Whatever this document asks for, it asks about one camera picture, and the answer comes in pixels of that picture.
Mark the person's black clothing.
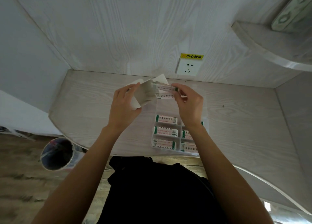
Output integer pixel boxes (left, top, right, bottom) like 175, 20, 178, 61
97, 155, 230, 224

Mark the clear plastic organizer tray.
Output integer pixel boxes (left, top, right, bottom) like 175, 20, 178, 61
150, 85, 210, 156

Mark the white wall socket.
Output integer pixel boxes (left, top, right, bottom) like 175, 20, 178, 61
176, 58, 203, 76

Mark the person's left hand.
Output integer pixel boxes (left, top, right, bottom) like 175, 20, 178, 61
107, 83, 142, 132

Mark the person's right hand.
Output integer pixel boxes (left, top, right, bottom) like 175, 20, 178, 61
172, 83, 204, 132

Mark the person's left forearm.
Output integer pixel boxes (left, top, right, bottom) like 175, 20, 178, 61
31, 125, 128, 224

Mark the round waste bin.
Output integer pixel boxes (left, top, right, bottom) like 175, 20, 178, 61
40, 137, 85, 171

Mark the yellow warning sticker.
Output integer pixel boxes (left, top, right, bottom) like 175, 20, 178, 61
180, 53, 204, 60

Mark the person's right forearm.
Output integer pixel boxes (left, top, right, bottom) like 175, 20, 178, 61
186, 124, 275, 224

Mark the curved white corner shelf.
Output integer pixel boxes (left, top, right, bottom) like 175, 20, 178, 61
231, 20, 312, 72

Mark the white carton box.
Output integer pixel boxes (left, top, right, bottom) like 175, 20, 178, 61
125, 74, 169, 110

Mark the small white green-label box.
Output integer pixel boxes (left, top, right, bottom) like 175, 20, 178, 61
181, 142, 199, 154
181, 130, 195, 141
152, 83, 177, 100
156, 114, 178, 124
153, 126, 179, 137
151, 138, 176, 150

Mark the pale green patterned object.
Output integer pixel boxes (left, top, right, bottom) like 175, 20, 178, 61
271, 0, 312, 34

